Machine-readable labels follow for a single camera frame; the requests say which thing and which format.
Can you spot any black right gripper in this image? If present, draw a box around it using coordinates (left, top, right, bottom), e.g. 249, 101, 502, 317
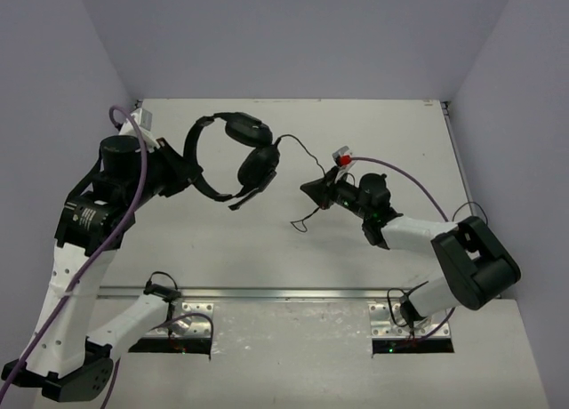
301, 167, 372, 221

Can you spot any black headphone cable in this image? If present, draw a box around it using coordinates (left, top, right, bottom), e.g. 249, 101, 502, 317
272, 134, 352, 235

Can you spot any black over-ear headphones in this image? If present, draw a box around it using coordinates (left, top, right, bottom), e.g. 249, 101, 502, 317
183, 112, 280, 211

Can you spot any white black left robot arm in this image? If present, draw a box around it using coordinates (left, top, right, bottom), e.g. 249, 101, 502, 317
2, 136, 202, 402

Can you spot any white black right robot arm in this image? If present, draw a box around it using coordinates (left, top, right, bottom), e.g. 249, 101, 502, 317
300, 167, 521, 332

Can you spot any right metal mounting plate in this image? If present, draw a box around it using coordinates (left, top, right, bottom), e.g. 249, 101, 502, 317
368, 301, 451, 340

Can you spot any metal mounting plate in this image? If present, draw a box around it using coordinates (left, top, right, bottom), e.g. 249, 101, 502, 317
144, 300, 215, 340
368, 301, 451, 340

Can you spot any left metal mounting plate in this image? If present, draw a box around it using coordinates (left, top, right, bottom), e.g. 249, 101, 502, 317
144, 300, 215, 340

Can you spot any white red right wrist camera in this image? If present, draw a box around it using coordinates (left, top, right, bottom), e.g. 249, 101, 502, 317
332, 146, 354, 182

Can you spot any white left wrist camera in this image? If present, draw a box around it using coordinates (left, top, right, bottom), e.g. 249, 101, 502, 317
118, 108, 159, 151

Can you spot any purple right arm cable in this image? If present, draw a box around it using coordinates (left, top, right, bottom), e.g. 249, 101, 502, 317
350, 156, 455, 339

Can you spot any aluminium rail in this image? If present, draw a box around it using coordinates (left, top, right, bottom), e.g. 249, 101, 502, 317
440, 100, 498, 290
95, 285, 503, 301

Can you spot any right side aluminium rail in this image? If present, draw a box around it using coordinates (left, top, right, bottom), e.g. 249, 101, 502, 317
440, 100, 498, 290

